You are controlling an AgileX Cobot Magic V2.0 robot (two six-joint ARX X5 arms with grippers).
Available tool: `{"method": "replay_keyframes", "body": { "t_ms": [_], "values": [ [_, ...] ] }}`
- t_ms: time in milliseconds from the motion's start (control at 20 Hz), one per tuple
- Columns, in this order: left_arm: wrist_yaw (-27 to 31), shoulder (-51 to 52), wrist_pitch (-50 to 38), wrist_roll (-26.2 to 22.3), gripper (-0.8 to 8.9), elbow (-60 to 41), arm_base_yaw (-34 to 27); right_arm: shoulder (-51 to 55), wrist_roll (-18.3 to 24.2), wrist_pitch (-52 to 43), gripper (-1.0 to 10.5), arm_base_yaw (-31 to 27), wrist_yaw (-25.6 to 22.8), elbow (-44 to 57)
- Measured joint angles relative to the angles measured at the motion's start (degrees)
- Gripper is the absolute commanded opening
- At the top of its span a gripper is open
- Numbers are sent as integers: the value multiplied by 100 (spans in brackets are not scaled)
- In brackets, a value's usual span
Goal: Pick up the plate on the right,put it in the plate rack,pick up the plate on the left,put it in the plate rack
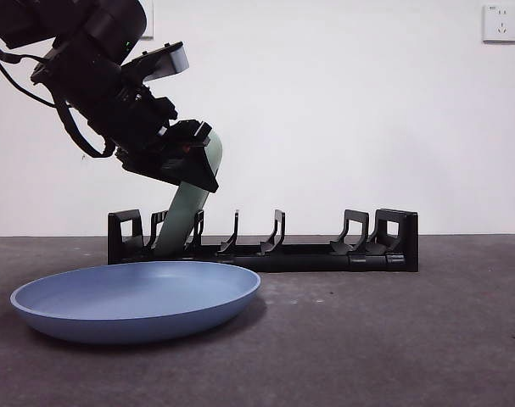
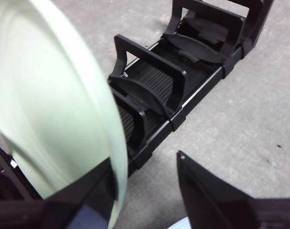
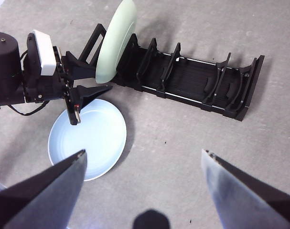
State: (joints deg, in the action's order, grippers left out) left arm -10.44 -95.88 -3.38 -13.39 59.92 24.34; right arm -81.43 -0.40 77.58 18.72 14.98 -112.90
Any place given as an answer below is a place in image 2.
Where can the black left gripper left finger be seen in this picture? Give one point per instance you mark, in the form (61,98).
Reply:
(63,210)

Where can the green round plate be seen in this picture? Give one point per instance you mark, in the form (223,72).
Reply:
(39,95)

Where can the blue round plate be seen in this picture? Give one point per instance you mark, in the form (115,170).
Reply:
(180,224)

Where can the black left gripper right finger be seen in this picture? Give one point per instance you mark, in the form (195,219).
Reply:
(221,207)

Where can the black plate rack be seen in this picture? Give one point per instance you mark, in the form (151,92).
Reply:
(159,78)

